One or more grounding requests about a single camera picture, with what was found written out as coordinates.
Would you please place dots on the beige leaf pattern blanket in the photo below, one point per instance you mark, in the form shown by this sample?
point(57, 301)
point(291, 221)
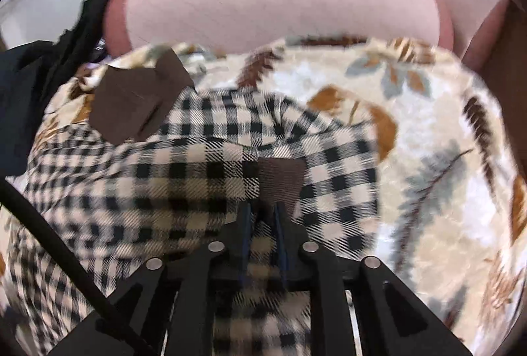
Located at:
point(451, 197)

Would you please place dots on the black clothing pile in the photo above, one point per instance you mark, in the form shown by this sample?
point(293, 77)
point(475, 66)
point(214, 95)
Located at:
point(31, 75)

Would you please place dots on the black beige checkered shirt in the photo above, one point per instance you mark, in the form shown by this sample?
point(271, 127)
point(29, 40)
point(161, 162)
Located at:
point(117, 205)

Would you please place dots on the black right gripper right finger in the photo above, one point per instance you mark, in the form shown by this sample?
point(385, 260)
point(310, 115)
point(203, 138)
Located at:
point(357, 307)

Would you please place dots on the large pink pillow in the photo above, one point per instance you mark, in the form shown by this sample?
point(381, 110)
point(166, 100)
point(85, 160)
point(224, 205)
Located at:
point(238, 26)

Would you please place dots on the small pink pillow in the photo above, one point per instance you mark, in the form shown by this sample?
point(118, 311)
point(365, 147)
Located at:
point(469, 28)

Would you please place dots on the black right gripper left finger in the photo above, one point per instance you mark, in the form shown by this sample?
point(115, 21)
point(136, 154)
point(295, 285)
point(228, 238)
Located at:
point(167, 307)

